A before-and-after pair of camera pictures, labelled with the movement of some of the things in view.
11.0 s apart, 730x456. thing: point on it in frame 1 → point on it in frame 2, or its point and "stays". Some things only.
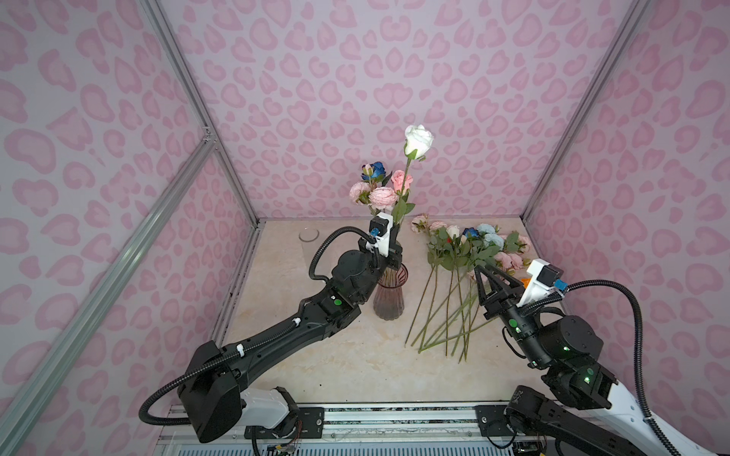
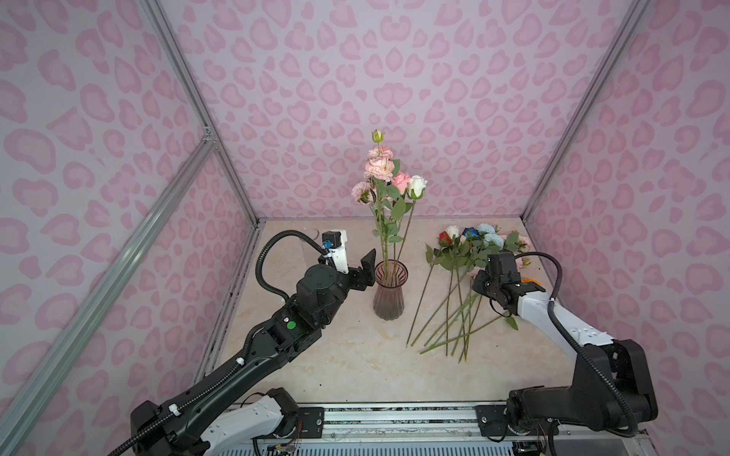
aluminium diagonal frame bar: (45, 377) stays
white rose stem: (418, 141) → (415, 189)
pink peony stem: (376, 198) stays
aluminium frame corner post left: (191, 85) stays
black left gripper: (393, 257) → (359, 282)
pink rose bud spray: (420, 224) → (388, 200)
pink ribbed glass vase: (389, 294) stays
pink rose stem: (398, 180) stays
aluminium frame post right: (602, 75) stays
